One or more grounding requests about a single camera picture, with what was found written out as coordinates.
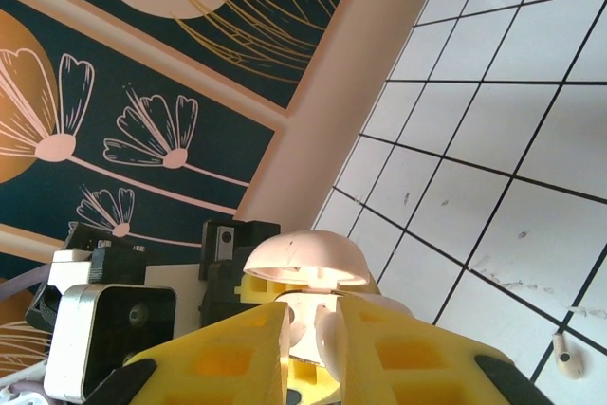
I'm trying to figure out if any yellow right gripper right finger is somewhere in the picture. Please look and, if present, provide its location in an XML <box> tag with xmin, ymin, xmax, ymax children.
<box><xmin>334</xmin><ymin>297</ymin><xmax>554</xmax><ymax>405</ymax></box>

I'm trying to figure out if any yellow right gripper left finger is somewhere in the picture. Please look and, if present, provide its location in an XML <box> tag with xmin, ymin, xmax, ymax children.
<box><xmin>87</xmin><ymin>303</ymin><xmax>290</xmax><ymax>405</ymax></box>

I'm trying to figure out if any beige wireless earbud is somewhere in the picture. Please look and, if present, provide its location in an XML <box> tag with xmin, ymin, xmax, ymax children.
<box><xmin>551</xmin><ymin>332</ymin><xmax>583</xmax><ymax>381</ymax></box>
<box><xmin>314</xmin><ymin>303</ymin><xmax>345</xmax><ymax>385</ymax></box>

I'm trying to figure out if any pink earbud charging case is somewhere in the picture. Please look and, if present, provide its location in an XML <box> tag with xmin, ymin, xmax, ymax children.
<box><xmin>242</xmin><ymin>229</ymin><xmax>414</xmax><ymax>368</ymax></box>

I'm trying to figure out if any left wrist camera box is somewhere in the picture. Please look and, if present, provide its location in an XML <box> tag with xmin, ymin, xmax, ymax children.
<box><xmin>26</xmin><ymin>222</ymin><xmax>205</xmax><ymax>401</ymax></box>

